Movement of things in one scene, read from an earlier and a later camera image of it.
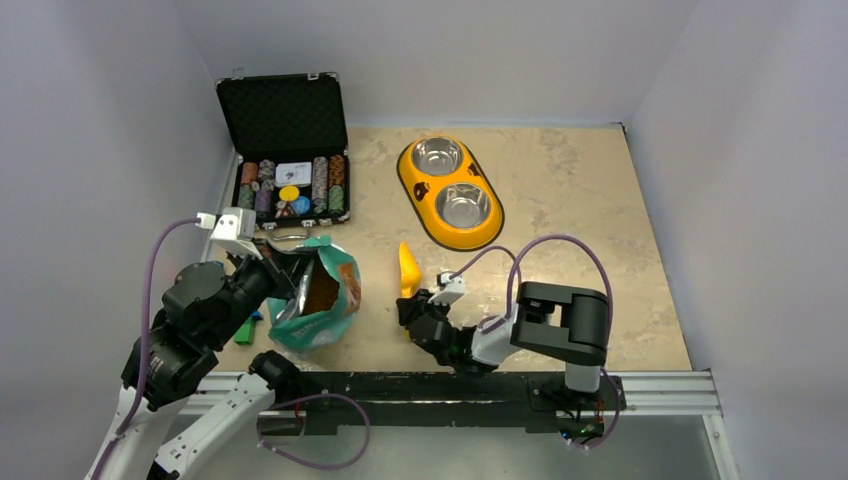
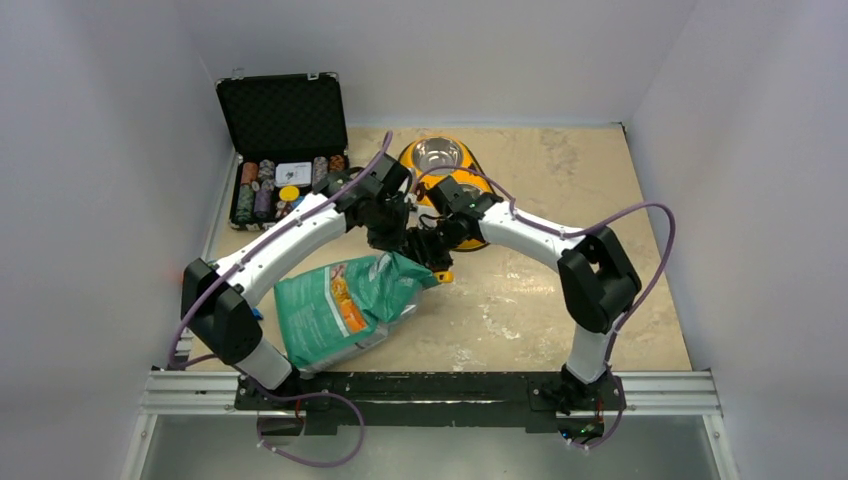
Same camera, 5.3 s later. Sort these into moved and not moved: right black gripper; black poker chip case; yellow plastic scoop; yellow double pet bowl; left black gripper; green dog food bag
Moved: left black gripper; green dog food bag; yellow plastic scoop; right black gripper
Not moved: yellow double pet bowl; black poker chip case
